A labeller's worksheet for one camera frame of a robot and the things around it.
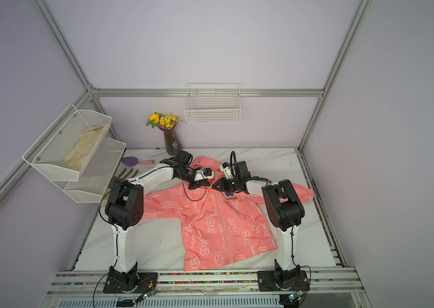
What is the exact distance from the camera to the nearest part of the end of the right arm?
781 mm

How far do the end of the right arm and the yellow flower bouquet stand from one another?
1.35 ft

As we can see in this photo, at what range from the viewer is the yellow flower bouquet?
1.01 metres
